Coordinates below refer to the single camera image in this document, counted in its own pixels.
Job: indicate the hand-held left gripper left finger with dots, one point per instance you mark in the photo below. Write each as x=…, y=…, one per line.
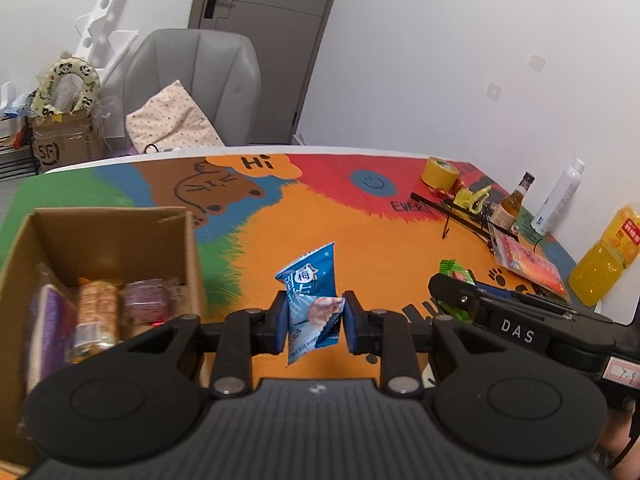
x=280, y=322

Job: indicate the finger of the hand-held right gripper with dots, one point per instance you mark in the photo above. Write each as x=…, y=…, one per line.
x=525, y=300
x=462, y=299

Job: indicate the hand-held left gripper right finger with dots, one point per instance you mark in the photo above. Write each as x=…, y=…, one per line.
x=354, y=325

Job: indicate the bright green triangular packet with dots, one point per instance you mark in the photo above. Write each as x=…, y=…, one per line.
x=452, y=270

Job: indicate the blue triangular snack packet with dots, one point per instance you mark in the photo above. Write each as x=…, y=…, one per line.
x=310, y=290

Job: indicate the purple cake packet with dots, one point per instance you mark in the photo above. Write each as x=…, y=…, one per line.
x=147, y=305

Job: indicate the brown cardboard box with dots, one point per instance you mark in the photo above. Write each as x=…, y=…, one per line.
x=115, y=240

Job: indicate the long orange cracker pack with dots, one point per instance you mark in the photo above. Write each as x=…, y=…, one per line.
x=95, y=320

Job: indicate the white bar pack blue label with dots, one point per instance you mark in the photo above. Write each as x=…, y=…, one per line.
x=50, y=335

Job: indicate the person's right forearm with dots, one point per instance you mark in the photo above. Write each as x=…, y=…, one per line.
x=627, y=440

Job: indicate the red packet in clear bag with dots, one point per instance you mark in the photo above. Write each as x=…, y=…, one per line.
x=530, y=262

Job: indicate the orange juice bottle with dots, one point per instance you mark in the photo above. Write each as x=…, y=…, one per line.
x=605, y=260

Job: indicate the black sticks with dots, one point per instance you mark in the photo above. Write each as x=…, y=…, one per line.
x=450, y=207

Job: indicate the brown glass bottle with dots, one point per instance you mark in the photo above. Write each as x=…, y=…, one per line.
x=510, y=207

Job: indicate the yellow green hair clip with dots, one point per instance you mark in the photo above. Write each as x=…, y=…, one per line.
x=472, y=199

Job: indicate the white spray bottle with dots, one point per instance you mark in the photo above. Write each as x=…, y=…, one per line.
x=555, y=200

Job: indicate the colourful cat printed table mat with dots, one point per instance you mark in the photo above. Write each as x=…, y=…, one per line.
x=350, y=220

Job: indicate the yellow tape roll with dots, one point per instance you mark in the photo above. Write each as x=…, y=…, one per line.
x=440, y=175

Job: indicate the cream dotted cushion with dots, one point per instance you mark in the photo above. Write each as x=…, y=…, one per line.
x=170, y=120

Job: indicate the grey upholstered chair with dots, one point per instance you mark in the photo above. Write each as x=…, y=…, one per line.
x=200, y=65

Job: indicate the grey door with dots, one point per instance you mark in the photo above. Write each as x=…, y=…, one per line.
x=270, y=50

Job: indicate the taped cardboard box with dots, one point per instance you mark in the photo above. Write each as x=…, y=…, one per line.
x=70, y=142

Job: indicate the black metal shoe rack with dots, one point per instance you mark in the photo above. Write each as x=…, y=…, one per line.
x=15, y=165

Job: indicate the panda print neck pillow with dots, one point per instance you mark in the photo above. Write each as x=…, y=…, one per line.
x=42, y=90

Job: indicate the white plastic holder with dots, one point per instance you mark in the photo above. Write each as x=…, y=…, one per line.
x=7, y=97

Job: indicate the white perforated rack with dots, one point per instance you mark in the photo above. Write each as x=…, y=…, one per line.
x=107, y=5

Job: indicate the white wall outlet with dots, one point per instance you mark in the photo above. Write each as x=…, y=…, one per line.
x=495, y=91
x=537, y=62

